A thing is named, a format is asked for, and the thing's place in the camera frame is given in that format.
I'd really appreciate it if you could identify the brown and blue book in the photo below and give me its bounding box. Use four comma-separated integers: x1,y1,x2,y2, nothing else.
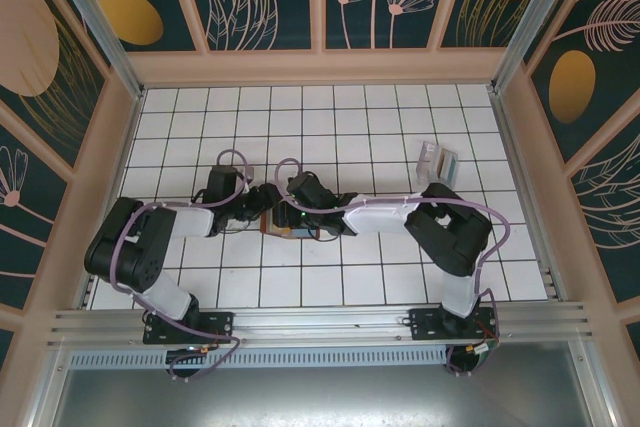
259,210,322,242

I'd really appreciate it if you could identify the small blue-white booklet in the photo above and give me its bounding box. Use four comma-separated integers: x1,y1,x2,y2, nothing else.
414,140,460,186

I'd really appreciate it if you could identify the grey metal sheet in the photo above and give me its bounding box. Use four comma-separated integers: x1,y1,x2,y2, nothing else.
29,339,617,427

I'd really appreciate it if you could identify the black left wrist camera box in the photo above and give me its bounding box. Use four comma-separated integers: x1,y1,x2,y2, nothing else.
206,165,242,204

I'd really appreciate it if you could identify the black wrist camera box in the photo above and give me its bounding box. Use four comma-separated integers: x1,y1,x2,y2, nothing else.
287,171,336,212
206,165,242,204

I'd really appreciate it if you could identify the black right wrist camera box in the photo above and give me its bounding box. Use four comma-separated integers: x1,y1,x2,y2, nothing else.
287,171,336,212

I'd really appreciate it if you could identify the aluminium front rail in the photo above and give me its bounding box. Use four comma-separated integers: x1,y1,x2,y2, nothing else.
47,300,597,349

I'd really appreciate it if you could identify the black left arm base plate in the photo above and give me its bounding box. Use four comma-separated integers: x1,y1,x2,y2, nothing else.
142,310,236,346

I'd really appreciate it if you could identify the aluminium side rail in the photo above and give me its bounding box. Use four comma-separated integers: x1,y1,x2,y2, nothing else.
74,89,147,309
487,89,567,299

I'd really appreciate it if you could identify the grey slotted cable duct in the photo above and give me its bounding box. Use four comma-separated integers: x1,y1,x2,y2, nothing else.
67,346,451,369

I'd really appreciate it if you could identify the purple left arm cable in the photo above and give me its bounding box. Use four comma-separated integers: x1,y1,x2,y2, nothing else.
110,148,257,382

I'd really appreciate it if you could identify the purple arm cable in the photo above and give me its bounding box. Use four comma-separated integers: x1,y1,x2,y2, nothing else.
110,148,257,382
275,157,512,379

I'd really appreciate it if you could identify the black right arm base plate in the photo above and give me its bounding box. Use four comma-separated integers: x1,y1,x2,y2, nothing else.
407,305,501,341

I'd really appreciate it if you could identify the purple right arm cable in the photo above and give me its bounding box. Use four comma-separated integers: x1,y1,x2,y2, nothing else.
275,157,512,379

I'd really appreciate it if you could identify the aluminium corner post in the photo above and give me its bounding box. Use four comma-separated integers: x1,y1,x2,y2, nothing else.
488,0,599,94
39,0,147,99

